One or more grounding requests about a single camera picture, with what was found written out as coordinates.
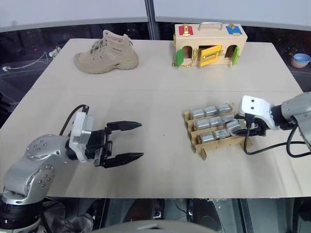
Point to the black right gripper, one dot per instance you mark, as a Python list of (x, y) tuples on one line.
[(258, 127)]

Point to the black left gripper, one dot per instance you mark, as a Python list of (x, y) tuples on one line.
[(99, 143)]

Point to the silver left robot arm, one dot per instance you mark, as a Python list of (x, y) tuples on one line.
[(36, 155)]

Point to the cardboard slotted tray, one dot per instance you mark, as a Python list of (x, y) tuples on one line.
[(218, 145)]

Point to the yellow plastic door with handle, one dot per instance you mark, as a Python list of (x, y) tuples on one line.
[(209, 58)]

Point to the wooden lock box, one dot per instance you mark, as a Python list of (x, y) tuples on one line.
[(211, 39)]

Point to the pink bowl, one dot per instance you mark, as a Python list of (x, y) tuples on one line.
[(298, 65)]

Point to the beige suede hiking boot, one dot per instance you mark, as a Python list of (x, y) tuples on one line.
[(109, 55)]

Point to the grey rounded robot torso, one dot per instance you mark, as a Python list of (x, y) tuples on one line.
[(155, 227)]

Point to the blue bowl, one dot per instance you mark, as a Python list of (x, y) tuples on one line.
[(301, 57)]

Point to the blue latch plate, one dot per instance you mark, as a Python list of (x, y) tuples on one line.
[(233, 30)]

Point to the brown crumpled cloth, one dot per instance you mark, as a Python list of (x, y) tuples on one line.
[(68, 222)]

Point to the red latch plate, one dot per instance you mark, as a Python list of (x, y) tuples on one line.
[(186, 29)]

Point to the white power plug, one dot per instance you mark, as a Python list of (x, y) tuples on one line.
[(54, 52)]

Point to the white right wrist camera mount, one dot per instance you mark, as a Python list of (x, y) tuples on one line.
[(255, 104)]

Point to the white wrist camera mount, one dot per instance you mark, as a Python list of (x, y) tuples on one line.
[(255, 104), (79, 126)]

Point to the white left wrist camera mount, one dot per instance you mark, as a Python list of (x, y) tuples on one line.
[(79, 126)]

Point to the grey vertical window post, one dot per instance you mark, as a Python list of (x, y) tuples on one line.
[(150, 19)]

